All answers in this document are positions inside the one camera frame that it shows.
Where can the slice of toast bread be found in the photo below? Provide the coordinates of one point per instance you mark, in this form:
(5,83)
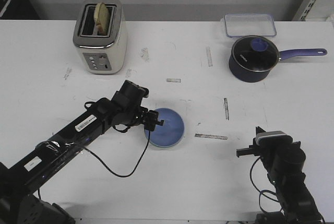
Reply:
(101,18)

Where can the glass pot lid blue knob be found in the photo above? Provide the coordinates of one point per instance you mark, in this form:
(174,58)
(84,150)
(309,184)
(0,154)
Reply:
(255,53)

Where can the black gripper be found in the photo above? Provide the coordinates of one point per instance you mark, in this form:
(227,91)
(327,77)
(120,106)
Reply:
(136,116)
(272,150)

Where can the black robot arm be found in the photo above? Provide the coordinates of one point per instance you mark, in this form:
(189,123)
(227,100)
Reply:
(297,204)
(23,179)

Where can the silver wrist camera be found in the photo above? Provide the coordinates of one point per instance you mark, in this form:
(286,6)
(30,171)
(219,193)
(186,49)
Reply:
(139,91)
(274,136)

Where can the blue bowl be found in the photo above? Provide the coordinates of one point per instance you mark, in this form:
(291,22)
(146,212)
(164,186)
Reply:
(172,130)

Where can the cream and silver toaster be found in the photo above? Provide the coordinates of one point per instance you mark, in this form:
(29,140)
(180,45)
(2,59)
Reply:
(102,55)

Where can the clear container with blue rim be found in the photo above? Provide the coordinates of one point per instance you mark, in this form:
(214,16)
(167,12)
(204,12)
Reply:
(240,25)

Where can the dark blue saucepan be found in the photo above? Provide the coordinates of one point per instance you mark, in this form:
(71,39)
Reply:
(250,76)

